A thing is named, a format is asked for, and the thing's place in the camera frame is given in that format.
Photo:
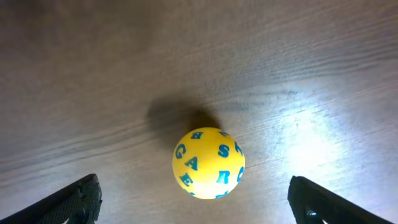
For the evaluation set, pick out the yellow letter ball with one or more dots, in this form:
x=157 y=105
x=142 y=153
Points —
x=208 y=163

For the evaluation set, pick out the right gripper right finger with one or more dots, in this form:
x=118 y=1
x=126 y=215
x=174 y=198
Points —
x=312 y=203

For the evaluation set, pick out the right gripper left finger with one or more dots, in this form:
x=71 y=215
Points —
x=79 y=202

